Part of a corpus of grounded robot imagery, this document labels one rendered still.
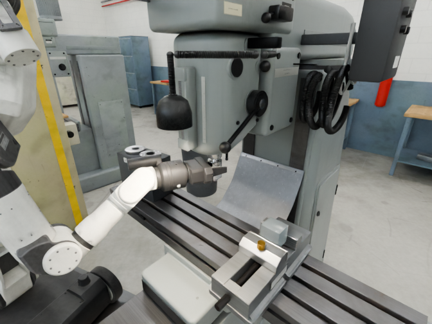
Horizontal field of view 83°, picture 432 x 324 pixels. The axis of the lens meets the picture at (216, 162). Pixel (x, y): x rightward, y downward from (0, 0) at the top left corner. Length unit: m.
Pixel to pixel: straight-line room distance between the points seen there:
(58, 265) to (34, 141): 1.71
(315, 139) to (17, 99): 0.92
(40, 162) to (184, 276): 1.72
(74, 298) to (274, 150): 1.10
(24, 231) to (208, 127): 0.47
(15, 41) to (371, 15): 0.76
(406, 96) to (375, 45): 4.04
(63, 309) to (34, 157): 1.32
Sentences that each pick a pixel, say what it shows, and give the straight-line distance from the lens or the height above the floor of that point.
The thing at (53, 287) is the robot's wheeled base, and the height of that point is 0.57.
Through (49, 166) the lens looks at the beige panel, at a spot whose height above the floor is 0.74.
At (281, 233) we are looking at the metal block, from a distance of 0.73.
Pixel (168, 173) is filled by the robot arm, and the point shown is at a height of 1.27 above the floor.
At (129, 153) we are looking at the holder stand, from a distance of 1.14.
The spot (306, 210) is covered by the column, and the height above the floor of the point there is 0.95.
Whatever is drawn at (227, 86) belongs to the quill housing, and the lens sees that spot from 0.63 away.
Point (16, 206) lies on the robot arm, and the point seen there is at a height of 1.30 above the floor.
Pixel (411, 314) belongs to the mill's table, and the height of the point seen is 0.99.
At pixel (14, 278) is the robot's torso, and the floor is 0.75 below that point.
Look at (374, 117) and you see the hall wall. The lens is 4.88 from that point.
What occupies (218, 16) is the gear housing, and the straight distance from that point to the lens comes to 0.56.
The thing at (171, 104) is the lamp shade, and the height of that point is 1.50.
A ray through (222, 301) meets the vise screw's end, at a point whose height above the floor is 1.04.
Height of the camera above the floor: 1.58
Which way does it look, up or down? 24 degrees down
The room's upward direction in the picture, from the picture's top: straight up
